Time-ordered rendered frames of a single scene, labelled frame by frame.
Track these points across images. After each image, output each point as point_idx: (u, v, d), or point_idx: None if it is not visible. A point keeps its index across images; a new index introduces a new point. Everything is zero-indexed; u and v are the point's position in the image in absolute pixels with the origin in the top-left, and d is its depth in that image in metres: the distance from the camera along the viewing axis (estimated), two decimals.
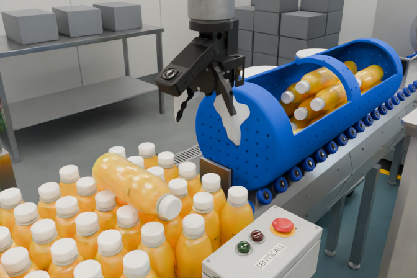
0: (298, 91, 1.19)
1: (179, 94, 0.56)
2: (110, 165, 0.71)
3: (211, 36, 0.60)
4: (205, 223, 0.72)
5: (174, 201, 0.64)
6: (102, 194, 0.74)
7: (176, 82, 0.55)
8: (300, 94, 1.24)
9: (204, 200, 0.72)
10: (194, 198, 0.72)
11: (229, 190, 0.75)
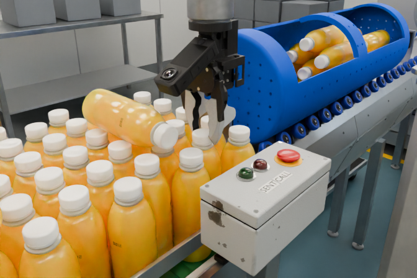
0: (302, 49, 1.13)
1: (179, 94, 0.56)
2: (101, 98, 0.66)
3: (210, 36, 0.60)
4: (205, 160, 0.67)
5: (169, 128, 0.58)
6: (92, 131, 0.68)
7: (175, 82, 0.55)
8: (303, 54, 1.18)
9: (204, 135, 0.66)
10: (193, 133, 0.67)
11: (230, 128, 0.69)
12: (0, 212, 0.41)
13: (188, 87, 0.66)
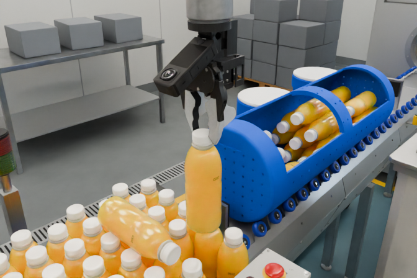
0: (293, 123, 1.24)
1: (178, 95, 0.56)
2: (114, 211, 0.77)
3: (210, 36, 0.60)
4: (205, 160, 0.67)
5: (174, 249, 0.69)
6: (107, 236, 0.79)
7: (175, 83, 0.55)
8: (294, 124, 1.29)
9: (204, 135, 0.66)
10: (193, 133, 0.67)
11: (226, 232, 0.80)
12: None
13: (188, 87, 0.66)
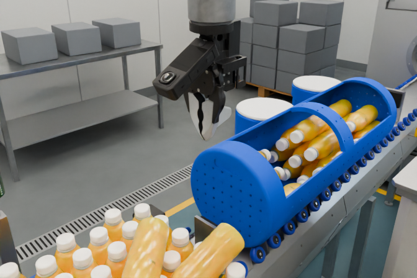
0: (292, 141, 1.20)
1: (177, 98, 0.56)
2: (165, 240, 0.77)
3: (211, 38, 0.59)
4: None
5: None
6: (97, 270, 0.75)
7: (173, 87, 0.55)
8: None
9: None
10: None
11: (228, 267, 0.76)
12: None
13: (190, 89, 0.65)
